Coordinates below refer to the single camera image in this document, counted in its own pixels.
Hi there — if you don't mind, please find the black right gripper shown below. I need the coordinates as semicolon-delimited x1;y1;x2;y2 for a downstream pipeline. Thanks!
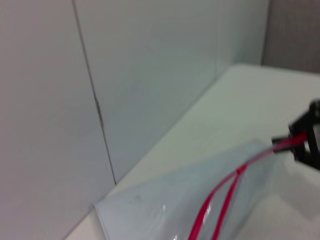
271;98;320;172

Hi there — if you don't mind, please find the clear red-zip document bag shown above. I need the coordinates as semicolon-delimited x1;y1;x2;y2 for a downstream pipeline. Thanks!
92;132;309;240

